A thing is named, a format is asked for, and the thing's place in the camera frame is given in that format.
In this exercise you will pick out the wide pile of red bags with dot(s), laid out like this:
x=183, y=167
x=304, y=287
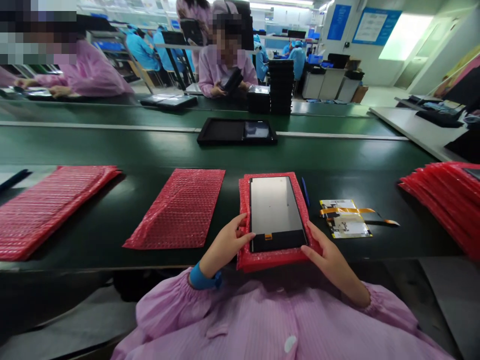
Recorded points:
x=48, y=210

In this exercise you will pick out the black display panel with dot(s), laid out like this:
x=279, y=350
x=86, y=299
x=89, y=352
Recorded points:
x=275, y=210

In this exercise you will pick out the black tray in hands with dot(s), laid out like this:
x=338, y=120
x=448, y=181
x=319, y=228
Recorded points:
x=232, y=80

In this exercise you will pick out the white cabinets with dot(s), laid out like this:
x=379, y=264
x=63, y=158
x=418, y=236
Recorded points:
x=326, y=84

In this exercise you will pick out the yellow flex circuit sheets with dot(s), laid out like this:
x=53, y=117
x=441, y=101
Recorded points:
x=347, y=221

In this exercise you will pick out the blue wall posters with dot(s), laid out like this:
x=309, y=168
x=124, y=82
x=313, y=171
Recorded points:
x=375, y=24

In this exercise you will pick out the blue plastic stick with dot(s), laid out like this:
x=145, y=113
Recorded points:
x=305, y=191

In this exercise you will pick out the black tray with panel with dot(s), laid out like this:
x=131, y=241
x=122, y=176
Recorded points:
x=221, y=131

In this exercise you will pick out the single red bubble bag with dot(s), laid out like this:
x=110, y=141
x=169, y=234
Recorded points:
x=180, y=210

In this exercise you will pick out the person's right hand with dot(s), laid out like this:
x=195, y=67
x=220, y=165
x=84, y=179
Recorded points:
x=332, y=258

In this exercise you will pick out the cardboard box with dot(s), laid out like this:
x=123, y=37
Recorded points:
x=360, y=94

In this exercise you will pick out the white side table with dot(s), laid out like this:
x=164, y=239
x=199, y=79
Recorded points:
x=408, y=123

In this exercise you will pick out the small stack of red bags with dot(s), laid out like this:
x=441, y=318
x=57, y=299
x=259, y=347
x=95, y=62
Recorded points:
x=262, y=260

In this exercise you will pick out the person's body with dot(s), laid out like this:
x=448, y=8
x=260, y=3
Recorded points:
x=262, y=322

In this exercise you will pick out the flat black tray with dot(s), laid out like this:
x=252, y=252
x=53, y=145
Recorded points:
x=168, y=100

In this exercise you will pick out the person's left hand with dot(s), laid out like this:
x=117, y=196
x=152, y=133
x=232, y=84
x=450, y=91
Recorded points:
x=221, y=247

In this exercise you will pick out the short stack of black trays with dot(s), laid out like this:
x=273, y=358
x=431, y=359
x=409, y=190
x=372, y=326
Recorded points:
x=258, y=101

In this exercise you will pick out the tall stack of black trays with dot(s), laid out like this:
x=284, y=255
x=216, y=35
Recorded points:
x=281, y=86

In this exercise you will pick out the tall pile of red bags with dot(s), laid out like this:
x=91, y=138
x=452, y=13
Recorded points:
x=446, y=198

